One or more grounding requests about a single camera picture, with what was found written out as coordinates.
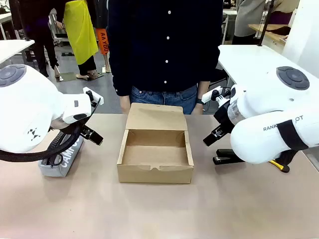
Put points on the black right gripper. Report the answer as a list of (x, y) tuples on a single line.
[(223, 117)]

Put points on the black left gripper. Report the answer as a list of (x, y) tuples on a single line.
[(86, 130)]

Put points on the black stapler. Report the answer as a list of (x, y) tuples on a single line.
[(226, 158)]

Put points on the grey CAMPUS pencil pouch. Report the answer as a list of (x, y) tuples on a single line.
[(56, 166)]

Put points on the person's left forearm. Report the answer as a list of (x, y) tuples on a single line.
[(204, 89)]

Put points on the person's right forearm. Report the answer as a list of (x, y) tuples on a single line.
[(124, 100)]

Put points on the white table beside right arm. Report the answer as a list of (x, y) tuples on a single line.
[(244, 62)]

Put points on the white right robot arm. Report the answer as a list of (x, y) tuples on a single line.
[(271, 109)]

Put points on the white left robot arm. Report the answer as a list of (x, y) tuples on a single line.
[(27, 107)]

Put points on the brown cardboard box with lid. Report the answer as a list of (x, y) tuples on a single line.
[(154, 152)]

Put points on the person's left hand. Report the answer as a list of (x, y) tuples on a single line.
[(198, 109)]

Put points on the person's right hand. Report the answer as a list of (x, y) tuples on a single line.
[(125, 109)]

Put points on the black wristwatch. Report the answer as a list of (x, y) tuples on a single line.
[(199, 101)]

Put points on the yellow black utility knife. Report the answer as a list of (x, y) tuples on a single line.
[(281, 167)]

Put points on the orange printed banner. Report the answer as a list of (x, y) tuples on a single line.
[(103, 41)]

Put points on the person in dark buttoned shirt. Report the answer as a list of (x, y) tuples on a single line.
[(162, 44)]

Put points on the bystander in yellow apron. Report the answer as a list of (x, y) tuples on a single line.
[(81, 32)]

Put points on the wooden workbench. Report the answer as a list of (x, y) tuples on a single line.
[(271, 31)]

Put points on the bystander in grey top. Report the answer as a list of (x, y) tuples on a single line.
[(249, 20)]

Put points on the bystander in black clothes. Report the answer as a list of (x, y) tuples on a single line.
[(42, 30)]

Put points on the white table with metal legs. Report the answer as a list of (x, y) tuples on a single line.
[(12, 48)]

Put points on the black vertical pole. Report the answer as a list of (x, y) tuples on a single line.
[(266, 22)]

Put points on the white partition panel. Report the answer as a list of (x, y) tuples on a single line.
[(302, 32)]

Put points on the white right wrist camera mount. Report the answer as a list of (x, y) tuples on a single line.
[(211, 94)]

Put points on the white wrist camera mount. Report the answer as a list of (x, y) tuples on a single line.
[(96, 94), (211, 94)]

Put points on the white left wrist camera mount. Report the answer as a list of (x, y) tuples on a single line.
[(96, 94)]

